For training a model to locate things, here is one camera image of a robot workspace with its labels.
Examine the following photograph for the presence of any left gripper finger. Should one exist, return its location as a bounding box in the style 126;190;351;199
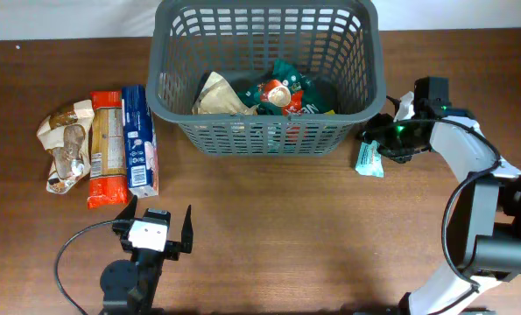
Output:
180;205;194;254
116;195;138;221

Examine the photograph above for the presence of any orange spaghetti pack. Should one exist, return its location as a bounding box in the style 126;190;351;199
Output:
88;91;128;209

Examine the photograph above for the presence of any light teal tissue pack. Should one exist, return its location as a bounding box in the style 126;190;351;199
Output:
355;141;384;178

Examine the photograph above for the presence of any blue tissue box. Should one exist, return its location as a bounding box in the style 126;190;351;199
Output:
121;85;159;199

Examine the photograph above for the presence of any brown and cream snack bag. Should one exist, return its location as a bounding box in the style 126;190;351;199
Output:
37;100;95;194

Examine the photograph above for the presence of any green Nescafe bag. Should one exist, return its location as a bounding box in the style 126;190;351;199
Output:
236;59;334;116

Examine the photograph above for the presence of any beige paper bag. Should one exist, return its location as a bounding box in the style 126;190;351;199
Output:
192;72;257;116

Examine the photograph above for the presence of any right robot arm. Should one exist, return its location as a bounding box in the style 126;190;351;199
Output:
356;76;521;315

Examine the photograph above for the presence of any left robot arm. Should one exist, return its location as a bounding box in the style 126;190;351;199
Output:
100;197;194;315

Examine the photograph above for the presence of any grey plastic basket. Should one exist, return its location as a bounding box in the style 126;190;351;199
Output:
146;0;386;156

